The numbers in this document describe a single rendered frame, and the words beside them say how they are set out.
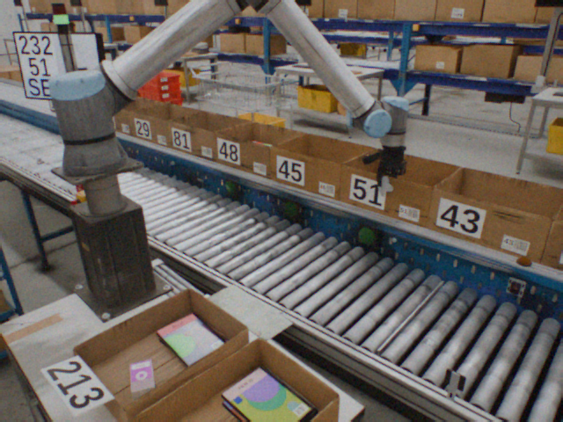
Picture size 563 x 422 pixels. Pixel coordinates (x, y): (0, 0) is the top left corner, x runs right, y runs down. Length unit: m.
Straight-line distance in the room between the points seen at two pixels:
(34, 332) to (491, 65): 5.45
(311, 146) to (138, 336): 1.32
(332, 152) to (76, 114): 1.27
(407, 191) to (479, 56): 4.44
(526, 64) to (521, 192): 4.11
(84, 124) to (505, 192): 1.50
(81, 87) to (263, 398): 0.95
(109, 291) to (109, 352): 0.24
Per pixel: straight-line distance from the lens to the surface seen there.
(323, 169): 1.91
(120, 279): 1.55
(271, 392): 1.17
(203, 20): 1.50
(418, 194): 1.72
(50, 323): 1.62
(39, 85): 2.44
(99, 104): 1.39
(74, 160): 1.41
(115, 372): 1.36
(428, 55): 6.30
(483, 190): 1.94
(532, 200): 1.90
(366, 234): 1.79
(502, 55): 5.97
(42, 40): 2.38
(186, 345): 1.34
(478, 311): 1.60
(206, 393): 1.21
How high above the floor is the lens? 1.67
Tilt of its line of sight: 27 degrees down
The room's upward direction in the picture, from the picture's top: 1 degrees counter-clockwise
